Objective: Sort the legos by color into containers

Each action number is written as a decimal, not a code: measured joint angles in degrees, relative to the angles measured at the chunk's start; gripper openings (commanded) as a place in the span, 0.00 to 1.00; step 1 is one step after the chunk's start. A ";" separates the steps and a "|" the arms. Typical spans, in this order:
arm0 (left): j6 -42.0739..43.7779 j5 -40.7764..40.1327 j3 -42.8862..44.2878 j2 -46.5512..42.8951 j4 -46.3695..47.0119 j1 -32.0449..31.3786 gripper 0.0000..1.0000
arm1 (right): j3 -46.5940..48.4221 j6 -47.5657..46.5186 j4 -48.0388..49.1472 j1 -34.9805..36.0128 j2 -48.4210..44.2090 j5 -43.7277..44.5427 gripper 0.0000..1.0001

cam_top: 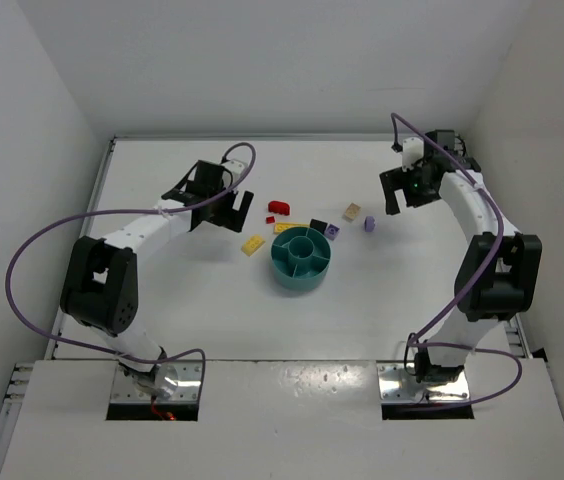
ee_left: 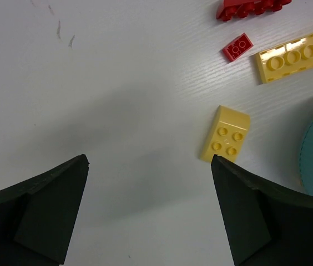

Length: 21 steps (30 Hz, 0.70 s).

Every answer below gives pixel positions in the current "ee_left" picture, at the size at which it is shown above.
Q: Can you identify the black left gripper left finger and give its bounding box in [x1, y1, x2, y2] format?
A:
[0, 155, 89, 265]

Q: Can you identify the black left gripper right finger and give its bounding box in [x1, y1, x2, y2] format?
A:
[211, 155, 313, 265]

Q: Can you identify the yellow sloped lego brick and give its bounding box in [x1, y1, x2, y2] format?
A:
[199, 105, 250, 163]

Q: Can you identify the small red lego plate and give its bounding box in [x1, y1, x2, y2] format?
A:
[222, 33, 253, 62]

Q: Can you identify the long yellow lego plate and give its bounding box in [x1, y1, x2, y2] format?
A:
[255, 33, 313, 84]

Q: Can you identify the large red lego brick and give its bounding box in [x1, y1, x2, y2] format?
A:
[216, 0, 292, 22]

